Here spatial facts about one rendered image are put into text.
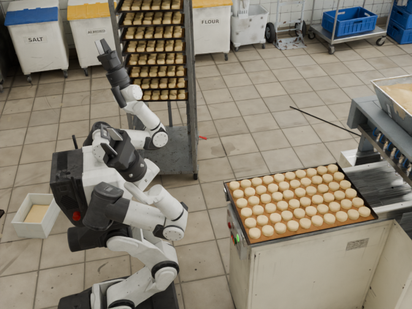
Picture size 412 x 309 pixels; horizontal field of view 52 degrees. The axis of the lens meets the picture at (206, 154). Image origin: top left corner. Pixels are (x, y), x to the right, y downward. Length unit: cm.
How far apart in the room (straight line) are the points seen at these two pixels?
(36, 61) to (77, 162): 350
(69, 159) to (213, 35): 360
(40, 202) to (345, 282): 223
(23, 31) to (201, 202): 284
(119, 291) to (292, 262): 93
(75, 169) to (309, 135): 271
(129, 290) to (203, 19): 347
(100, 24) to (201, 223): 271
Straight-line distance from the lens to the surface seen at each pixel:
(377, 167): 231
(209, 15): 503
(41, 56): 515
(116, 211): 155
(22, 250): 323
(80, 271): 297
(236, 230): 193
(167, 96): 300
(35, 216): 335
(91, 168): 170
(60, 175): 171
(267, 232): 182
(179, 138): 366
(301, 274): 216
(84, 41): 503
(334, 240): 204
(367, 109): 219
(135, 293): 233
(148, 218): 156
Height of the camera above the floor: 227
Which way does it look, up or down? 38 degrees down
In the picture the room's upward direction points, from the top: 2 degrees counter-clockwise
